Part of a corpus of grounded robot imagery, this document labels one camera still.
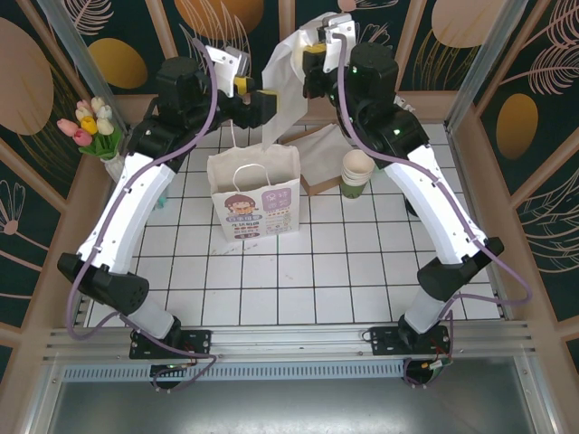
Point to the brown cardboard tissue box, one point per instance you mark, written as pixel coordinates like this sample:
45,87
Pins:
321,185

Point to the white printed paper bag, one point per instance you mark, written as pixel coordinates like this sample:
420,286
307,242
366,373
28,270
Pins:
253,212

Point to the small green circuit board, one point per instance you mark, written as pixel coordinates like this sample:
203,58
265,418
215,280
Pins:
438,366

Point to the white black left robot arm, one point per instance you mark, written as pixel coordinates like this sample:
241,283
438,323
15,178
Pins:
131,203

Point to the yellow artificial tulip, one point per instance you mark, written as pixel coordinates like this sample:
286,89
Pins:
89,125

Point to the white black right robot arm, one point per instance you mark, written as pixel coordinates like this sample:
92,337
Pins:
434,203

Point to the white tissue sheet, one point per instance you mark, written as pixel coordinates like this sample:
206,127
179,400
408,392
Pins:
282,90

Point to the green artificial tulip leaves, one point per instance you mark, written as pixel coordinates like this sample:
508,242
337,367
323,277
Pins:
106,144

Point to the aluminium corner post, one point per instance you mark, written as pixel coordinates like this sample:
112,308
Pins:
86,63
486,63

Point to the light blue garden trowel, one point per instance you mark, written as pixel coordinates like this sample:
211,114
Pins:
161,201

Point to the white ribbed vase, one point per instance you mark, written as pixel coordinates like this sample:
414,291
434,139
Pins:
114,167

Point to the white artificial tulip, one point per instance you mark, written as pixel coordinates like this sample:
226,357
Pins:
105,111
105,126
97,104

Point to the pink artificial tulip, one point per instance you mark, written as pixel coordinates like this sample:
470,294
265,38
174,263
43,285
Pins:
82,135
65,126
83,108

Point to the stack of green paper cups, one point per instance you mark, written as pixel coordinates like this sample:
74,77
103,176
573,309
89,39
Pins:
357,165

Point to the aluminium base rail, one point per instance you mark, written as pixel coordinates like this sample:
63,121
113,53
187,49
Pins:
289,343

